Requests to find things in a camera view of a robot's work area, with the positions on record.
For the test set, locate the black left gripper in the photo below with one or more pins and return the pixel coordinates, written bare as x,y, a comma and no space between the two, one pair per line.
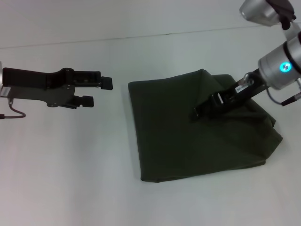
37,88

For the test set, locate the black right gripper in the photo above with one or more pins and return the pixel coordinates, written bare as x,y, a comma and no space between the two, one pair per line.
248,90

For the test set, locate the dark green FREE T-shirt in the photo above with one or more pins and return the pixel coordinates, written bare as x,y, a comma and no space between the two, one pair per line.
176,141

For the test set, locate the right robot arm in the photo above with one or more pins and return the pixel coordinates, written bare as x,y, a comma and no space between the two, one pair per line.
282,61

